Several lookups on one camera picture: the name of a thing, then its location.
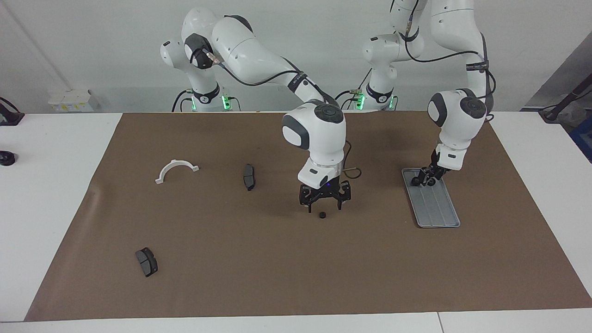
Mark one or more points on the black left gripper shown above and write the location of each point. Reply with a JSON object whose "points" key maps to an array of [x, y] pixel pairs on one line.
{"points": [[435, 170]]}

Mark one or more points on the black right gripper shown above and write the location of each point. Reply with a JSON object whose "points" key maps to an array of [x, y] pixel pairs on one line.
{"points": [[323, 189]]}

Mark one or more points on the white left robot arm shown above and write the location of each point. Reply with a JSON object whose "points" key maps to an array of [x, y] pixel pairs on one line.
{"points": [[458, 115]]}

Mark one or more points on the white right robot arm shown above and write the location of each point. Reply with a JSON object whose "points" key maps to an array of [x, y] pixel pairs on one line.
{"points": [[314, 134]]}

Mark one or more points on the silver metal tray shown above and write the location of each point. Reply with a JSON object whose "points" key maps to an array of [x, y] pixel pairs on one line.
{"points": [[437, 212]]}

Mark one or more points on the brown paper mat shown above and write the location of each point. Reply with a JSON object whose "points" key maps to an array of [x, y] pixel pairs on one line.
{"points": [[296, 259]]}

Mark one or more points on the dark grey brake pad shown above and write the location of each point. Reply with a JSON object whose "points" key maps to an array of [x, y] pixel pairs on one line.
{"points": [[248, 178], [147, 262]]}

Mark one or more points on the black stand pole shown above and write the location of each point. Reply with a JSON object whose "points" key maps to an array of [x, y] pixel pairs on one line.
{"points": [[550, 114]]}

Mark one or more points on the blue box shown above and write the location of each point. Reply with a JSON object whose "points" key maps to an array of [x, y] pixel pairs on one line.
{"points": [[585, 138]]}

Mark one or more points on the black round knob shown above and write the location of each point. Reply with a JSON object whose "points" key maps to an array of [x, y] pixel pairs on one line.
{"points": [[7, 158]]}

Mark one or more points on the black table clamp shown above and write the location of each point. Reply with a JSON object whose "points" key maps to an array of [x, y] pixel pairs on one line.
{"points": [[9, 118]]}

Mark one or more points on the white curved plastic bracket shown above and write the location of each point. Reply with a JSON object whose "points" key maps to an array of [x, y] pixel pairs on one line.
{"points": [[175, 163]]}

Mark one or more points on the white wall socket box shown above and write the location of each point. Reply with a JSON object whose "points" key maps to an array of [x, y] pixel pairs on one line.
{"points": [[69, 98]]}

